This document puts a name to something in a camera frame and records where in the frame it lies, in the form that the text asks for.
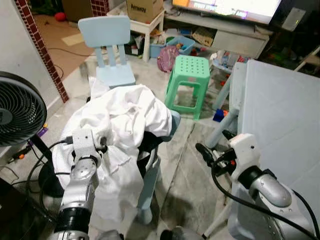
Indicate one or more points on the white garment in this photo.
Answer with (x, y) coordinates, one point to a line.
(115, 115)

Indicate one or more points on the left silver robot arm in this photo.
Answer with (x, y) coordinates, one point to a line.
(82, 185)

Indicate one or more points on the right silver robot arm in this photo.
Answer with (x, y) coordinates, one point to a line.
(272, 192)

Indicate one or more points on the blue toy block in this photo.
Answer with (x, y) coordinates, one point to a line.
(220, 116)

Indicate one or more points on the grey folding table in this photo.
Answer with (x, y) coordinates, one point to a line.
(285, 130)

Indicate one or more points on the light blue plastic chair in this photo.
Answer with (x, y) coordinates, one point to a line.
(107, 35)
(150, 185)

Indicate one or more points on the green plastic stool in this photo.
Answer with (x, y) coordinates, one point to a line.
(190, 67)

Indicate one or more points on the grey right robot leg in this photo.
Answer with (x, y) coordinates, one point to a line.
(182, 234)

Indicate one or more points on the grey robot leg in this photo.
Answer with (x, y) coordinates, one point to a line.
(182, 234)
(110, 235)

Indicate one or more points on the black standing fan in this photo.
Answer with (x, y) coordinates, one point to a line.
(20, 107)

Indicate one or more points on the grey left robot leg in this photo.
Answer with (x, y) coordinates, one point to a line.
(110, 235)

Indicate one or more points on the grey television cabinet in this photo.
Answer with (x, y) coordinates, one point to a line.
(240, 42)

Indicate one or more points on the pink round bag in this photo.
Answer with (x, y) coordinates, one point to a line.
(168, 59)

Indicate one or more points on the blue plastic basket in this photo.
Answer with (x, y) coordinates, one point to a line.
(182, 45)

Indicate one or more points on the small white side table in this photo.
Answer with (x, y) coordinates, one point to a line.
(147, 42)

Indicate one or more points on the television with bright screen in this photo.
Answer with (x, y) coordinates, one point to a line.
(225, 6)

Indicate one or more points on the white flat device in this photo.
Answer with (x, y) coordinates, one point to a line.
(293, 19)

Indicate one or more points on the red ball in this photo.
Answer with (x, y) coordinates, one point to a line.
(60, 16)

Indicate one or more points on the brown cardboard box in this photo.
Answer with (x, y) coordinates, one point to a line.
(145, 10)

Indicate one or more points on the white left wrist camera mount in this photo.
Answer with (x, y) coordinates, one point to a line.
(85, 142)

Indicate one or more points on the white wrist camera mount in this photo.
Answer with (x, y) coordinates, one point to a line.
(245, 150)
(85, 142)

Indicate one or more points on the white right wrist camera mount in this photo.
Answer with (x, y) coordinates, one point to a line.
(245, 150)

